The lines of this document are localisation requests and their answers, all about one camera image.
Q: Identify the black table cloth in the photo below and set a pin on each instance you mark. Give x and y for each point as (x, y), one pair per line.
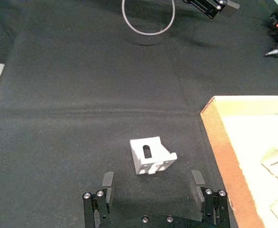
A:
(81, 95)

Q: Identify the small white plastic piece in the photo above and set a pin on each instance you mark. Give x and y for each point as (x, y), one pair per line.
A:
(156, 154)

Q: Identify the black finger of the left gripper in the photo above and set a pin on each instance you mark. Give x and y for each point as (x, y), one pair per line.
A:
(212, 8)

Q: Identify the shallow brown cardboard tray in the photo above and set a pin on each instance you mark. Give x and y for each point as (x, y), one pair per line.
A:
(226, 152)

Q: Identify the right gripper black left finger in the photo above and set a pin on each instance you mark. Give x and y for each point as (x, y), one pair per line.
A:
(98, 206)

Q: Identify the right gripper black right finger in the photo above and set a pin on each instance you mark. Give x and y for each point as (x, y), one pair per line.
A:
(214, 206)

